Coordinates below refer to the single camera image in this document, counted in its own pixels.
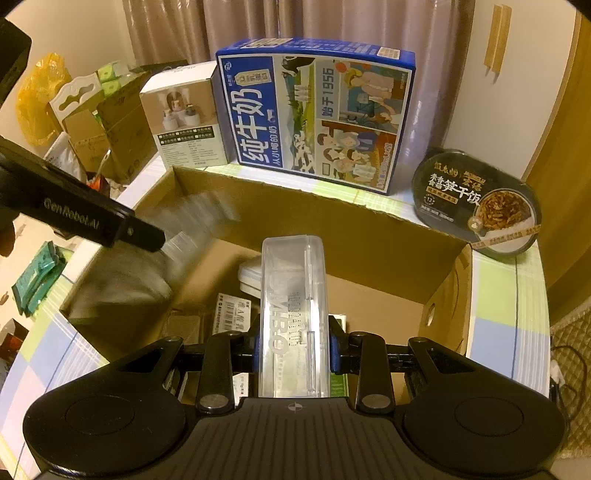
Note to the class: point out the clear plastic case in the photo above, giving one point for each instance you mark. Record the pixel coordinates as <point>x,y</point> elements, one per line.
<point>295,300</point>

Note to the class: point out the brown cardboard box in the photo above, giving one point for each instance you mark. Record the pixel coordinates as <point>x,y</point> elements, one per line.
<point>369,258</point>

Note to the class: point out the white hanging-tab package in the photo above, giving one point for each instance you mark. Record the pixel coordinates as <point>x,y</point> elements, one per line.
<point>69,99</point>

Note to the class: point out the small brown carton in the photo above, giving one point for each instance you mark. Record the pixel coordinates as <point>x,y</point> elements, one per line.
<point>85,143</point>

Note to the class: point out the silver foil bag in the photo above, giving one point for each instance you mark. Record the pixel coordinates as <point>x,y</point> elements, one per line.
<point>203,217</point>

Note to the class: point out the large brown storage carton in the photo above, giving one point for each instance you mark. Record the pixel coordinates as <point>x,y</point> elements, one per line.
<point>129,134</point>

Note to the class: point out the green tissue packs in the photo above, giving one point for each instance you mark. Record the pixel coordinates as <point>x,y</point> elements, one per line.
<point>113,76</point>

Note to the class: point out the green packets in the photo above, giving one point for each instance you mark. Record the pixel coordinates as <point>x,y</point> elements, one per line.
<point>39,277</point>

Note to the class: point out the yellow plastic bag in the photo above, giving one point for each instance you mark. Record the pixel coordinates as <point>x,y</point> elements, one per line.
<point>37,92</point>

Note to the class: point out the blue milk carton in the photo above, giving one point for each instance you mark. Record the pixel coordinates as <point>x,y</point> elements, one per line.
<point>258,115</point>

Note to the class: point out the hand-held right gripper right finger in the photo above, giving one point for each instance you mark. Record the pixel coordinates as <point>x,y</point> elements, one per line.
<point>339,360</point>

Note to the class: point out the chair with quilted cushion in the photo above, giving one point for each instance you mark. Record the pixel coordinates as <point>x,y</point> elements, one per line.
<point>572,443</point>

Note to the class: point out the black instant rice bowl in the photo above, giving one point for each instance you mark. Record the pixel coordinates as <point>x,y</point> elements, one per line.
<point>461,194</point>

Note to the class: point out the beige curtain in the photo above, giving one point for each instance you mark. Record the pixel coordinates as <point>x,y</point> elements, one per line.
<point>277,18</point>

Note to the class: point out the wooden door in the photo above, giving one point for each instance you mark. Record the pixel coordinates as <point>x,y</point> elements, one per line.
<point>563,161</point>

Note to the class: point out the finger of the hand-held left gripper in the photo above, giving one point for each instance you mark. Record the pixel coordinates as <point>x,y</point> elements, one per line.
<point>145,235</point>
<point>11,55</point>

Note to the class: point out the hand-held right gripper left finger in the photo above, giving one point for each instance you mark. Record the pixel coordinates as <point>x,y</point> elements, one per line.
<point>247,360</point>

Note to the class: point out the small white product box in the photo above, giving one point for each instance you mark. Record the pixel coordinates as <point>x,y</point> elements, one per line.
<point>184,138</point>

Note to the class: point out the wooden wall strip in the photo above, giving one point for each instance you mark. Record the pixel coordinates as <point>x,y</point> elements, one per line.
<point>490,37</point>
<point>502,41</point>

